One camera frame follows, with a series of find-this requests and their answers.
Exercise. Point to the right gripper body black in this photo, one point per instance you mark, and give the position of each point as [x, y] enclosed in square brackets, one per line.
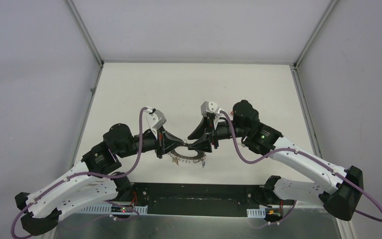
[210, 133]

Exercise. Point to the electronics board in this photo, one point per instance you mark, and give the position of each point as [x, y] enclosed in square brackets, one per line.
[274, 213]
[121, 209]

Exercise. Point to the left electronics board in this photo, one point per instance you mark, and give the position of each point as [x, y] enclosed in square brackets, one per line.
[121, 209]

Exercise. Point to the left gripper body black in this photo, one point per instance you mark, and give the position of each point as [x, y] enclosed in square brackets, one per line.
[160, 142]

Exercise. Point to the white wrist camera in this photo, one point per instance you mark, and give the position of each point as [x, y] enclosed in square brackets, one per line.
[155, 119]
[209, 108]

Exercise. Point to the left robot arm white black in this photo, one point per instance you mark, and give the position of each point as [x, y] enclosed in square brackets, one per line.
[94, 179]

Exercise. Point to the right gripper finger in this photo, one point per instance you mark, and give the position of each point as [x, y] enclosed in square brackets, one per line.
[199, 131]
[203, 145]

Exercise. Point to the right electronics board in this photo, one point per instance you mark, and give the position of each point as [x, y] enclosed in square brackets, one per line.
[274, 213]

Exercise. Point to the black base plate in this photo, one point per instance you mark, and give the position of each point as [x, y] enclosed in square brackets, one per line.
[199, 199]

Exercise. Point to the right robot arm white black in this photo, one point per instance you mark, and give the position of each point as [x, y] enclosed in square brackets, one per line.
[333, 187]

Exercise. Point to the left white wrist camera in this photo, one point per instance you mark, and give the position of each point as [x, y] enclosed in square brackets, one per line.
[155, 119]

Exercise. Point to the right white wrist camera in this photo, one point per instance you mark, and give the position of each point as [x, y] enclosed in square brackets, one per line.
[209, 108]

